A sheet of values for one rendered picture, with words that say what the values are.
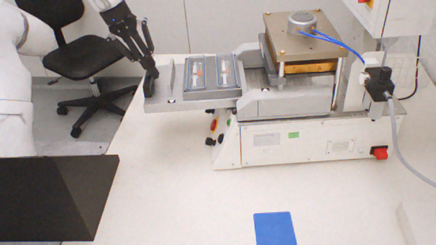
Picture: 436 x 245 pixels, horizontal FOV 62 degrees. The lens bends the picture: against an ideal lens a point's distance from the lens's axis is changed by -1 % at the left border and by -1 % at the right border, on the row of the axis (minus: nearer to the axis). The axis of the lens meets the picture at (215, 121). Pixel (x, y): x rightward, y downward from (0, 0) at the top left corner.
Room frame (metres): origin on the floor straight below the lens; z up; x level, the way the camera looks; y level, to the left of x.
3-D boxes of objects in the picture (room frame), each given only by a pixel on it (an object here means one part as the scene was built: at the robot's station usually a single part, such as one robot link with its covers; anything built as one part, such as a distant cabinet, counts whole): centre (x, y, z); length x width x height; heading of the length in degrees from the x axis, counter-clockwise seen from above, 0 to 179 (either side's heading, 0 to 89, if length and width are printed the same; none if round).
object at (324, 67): (0.92, -0.26, 1.07); 0.22 x 0.17 x 0.10; 179
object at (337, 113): (0.93, -0.29, 0.93); 0.46 x 0.35 x 0.01; 89
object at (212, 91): (0.93, 0.00, 0.98); 0.20 x 0.17 x 0.03; 179
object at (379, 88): (0.70, -0.38, 1.05); 0.15 x 0.05 x 0.15; 179
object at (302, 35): (0.91, -0.29, 1.08); 0.31 x 0.24 x 0.13; 179
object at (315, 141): (0.91, -0.25, 0.84); 0.53 x 0.37 x 0.17; 89
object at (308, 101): (0.79, -0.18, 0.96); 0.26 x 0.05 x 0.07; 89
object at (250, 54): (1.07, -0.19, 0.96); 0.25 x 0.05 x 0.07; 89
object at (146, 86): (0.94, 0.18, 0.99); 0.15 x 0.02 x 0.04; 179
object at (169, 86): (0.94, 0.05, 0.97); 0.30 x 0.22 x 0.08; 89
